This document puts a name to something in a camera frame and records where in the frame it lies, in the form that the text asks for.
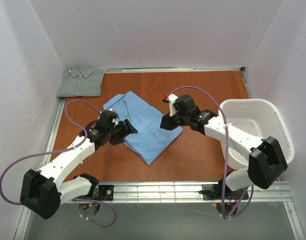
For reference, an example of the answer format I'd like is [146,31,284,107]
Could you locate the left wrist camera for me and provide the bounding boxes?
[99,109,118,126]

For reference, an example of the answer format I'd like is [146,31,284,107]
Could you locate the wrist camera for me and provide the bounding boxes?
[162,93,178,117]
[99,109,118,126]

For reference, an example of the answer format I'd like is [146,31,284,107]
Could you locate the aluminium left frame rail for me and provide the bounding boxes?
[37,98,66,169]

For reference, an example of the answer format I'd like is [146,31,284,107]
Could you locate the light blue long sleeve shirt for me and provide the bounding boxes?
[103,91,183,165]

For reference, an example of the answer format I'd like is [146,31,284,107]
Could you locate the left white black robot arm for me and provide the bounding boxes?
[20,110,138,220]

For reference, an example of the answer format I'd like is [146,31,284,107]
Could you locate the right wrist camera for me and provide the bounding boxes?
[162,93,178,117]

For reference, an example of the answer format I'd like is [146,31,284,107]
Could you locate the aluminium back frame rail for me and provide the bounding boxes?
[105,67,239,74]

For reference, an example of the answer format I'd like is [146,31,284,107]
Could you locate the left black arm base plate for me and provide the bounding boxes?
[95,184,115,201]

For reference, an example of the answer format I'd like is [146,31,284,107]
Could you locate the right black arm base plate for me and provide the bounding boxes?
[198,183,244,200]

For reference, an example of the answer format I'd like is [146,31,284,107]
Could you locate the folded grey long sleeve shirt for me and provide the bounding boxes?
[56,67,105,98]

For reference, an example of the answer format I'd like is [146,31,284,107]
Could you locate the aluminium right frame rail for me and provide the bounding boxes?
[239,67,250,98]

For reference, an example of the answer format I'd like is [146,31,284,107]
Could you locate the aluminium frame rail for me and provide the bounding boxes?
[37,98,66,169]
[58,181,292,204]
[239,67,250,98]
[105,67,239,74]

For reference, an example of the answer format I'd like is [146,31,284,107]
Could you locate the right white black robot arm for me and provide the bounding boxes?
[160,94,288,194]

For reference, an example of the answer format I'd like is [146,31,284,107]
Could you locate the white plastic laundry basket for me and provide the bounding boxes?
[220,98,295,164]

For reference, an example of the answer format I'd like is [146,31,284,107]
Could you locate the aluminium front frame rail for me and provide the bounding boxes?
[58,181,292,204]

